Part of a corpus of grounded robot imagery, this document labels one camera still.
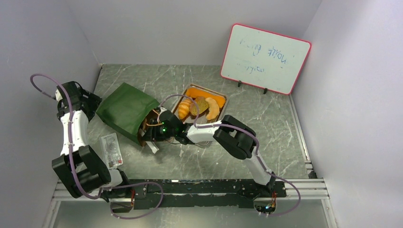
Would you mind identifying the aluminium frame rail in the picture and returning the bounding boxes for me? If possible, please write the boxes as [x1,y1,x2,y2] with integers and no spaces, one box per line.
[53,179,330,201]

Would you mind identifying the black base beam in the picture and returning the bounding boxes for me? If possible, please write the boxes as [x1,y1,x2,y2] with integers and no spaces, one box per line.
[101,179,287,212]

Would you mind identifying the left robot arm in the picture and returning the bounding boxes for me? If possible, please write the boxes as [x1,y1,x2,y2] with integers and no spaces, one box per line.
[52,81,132,201]

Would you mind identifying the metal tongs white handles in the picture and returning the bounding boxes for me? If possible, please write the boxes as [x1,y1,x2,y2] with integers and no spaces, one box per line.
[138,129,159,154]

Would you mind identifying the red framed whiteboard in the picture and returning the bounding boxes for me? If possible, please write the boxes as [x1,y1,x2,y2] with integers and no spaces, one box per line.
[221,23,312,95]

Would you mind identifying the braided fake bread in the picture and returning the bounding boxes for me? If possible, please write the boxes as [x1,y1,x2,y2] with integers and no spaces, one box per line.
[185,87,226,108]

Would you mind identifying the green paper bag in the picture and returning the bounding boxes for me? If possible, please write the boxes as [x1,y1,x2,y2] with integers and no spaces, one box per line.
[96,83,160,145]

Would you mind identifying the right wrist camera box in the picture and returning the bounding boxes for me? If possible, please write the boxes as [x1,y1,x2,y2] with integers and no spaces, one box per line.
[159,107,167,114]

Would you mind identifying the clear plastic packet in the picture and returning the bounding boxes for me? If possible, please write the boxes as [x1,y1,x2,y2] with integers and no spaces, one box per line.
[99,133,123,170]

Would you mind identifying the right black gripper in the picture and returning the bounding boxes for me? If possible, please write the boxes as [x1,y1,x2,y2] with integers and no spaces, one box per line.
[142,119,176,142]

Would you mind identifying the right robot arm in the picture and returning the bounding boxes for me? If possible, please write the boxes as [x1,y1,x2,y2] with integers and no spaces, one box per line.
[141,111,276,197]

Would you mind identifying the pale crescent fake bread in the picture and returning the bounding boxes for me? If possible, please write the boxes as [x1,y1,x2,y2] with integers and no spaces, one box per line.
[205,97,220,121]

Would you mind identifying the brown bread slice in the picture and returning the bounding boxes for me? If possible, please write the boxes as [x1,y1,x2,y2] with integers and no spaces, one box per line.
[189,96,209,116]

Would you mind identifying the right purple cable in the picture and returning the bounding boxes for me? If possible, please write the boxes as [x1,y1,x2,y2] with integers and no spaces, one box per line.
[157,94,301,219]

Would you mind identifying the fake croissant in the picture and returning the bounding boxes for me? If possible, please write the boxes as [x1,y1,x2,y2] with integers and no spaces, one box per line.
[178,98,192,120]

